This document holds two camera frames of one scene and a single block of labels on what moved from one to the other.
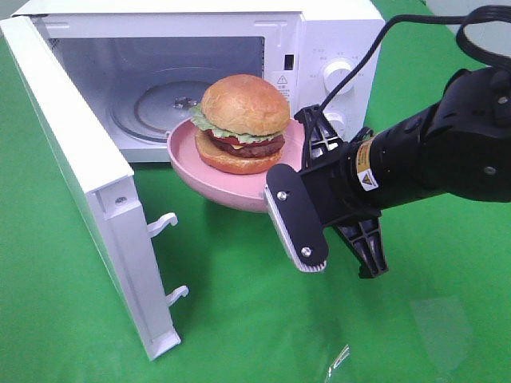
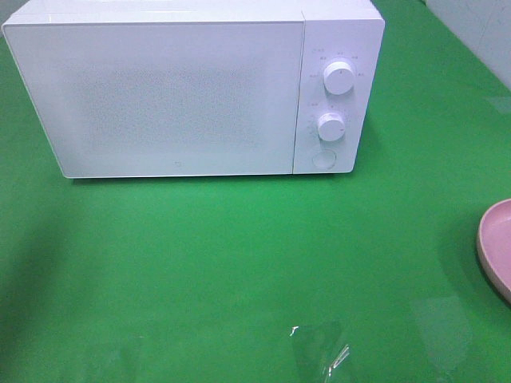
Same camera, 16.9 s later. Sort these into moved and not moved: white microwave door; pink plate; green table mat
Moved: white microwave door; pink plate
Not moved: green table mat
